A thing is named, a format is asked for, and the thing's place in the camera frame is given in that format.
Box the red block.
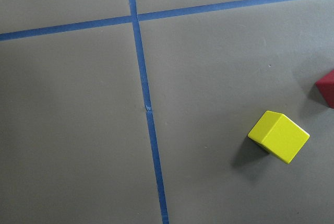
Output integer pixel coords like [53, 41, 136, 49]
[315, 70, 334, 109]

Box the yellow block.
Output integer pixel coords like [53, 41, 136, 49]
[247, 111, 310, 164]

